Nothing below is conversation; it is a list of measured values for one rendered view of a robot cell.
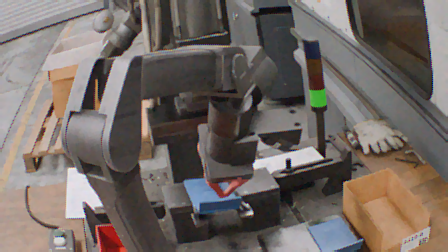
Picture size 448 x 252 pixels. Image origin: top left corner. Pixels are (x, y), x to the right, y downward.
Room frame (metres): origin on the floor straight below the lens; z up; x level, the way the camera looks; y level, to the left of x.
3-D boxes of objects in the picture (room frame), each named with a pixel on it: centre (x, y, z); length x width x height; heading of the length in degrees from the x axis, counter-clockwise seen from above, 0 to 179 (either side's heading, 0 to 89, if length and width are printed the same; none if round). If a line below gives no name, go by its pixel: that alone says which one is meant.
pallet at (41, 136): (4.25, 0.95, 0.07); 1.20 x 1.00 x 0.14; 2
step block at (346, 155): (1.20, -0.22, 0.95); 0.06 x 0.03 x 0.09; 99
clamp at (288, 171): (1.19, -0.15, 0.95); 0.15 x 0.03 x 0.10; 99
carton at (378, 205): (0.98, -0.29, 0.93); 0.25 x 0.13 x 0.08; 9
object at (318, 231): (0.96, -0.17, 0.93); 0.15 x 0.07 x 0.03; 8
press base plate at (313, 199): (1.22, 0.01, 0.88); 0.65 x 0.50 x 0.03; 99
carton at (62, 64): (4.55, 1.00, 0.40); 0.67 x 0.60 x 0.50; 1
